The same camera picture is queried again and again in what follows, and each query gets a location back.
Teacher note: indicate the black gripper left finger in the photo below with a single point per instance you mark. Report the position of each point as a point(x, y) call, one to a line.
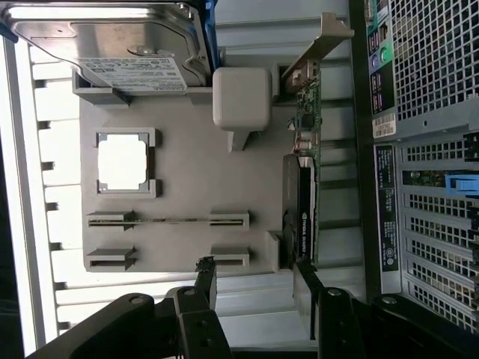
point(194, 329)

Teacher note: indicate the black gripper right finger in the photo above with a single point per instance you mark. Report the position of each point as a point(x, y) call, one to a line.
point(337, 329)

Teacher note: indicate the green RAM stick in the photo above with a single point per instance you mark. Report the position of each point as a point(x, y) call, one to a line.
point(168, 222)

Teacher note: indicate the grey parts rack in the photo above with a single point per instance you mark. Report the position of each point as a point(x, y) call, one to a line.
point(187, 168)

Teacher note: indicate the silver CPU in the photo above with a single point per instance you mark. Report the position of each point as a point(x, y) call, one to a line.
point(121, 162)

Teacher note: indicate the blue card retention clip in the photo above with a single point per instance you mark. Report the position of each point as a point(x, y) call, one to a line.
point(462, 187)

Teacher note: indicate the open black PC case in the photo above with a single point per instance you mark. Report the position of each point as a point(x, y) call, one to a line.
point(430, 56)

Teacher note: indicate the silver hard disk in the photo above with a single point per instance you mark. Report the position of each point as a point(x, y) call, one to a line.
point(112, 41)

